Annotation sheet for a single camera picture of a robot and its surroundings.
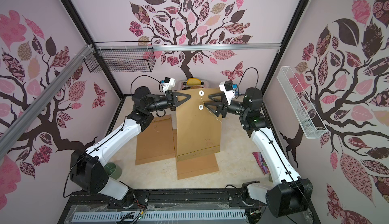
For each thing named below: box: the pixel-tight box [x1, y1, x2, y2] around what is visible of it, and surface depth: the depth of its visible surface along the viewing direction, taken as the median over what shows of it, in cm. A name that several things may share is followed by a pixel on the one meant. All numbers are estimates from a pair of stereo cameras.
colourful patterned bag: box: [252, 151, 270, 175], surface depth 86 cm
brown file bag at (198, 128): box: [175, 88, 222, 162], surface depth 67 cm
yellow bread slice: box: [186, 78, 202, 86], surface depth 105 cm
